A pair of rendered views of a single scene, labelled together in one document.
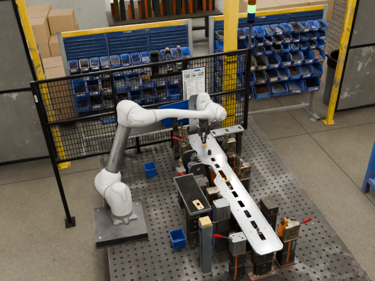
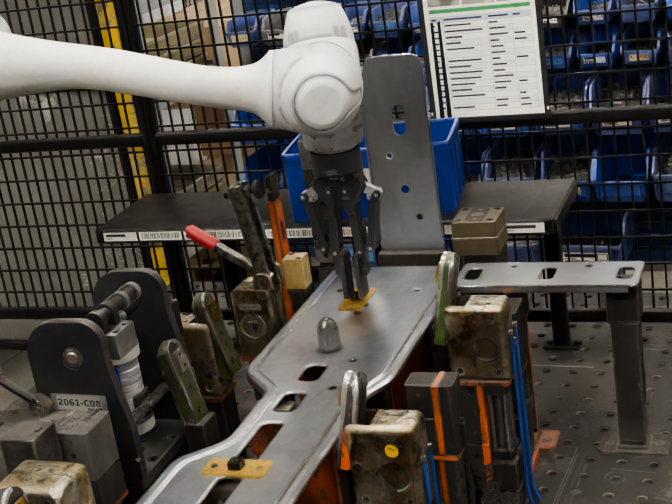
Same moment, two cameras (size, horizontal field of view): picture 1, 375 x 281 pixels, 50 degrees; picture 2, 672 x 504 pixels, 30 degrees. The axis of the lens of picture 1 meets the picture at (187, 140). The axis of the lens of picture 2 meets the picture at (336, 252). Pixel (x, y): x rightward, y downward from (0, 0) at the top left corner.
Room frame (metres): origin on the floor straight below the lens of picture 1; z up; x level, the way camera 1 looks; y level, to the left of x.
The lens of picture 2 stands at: (1.32, -1.24, 1.74)
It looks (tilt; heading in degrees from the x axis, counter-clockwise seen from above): 20 degrees down; 39
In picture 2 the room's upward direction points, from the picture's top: 9 degrees counter-clockwise
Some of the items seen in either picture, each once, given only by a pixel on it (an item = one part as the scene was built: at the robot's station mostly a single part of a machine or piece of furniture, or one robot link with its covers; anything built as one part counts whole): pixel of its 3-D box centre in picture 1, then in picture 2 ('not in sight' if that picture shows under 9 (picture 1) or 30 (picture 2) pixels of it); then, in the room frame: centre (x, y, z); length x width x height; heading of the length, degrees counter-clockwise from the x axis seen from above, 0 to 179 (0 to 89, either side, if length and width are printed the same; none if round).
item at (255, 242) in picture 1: (227, 181); (236, 481); (2.25, -0.28, 1.00); 1.38 x 0.22 x 0.02; 16
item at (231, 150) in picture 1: (229, 156); (489, 409); (2.72, -0.35, 0.87); 0.12 x 0.09 x 0.35; 106
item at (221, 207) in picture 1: (221, 225); not in sight; (1.91, -0.20, 0.90); 0.13 x 0.10 x 0.41; 106
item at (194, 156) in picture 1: (195, 183); (136, 459); (2.31, -0.04, 0.94); 0.18 x 0.13 x 0.49; 16
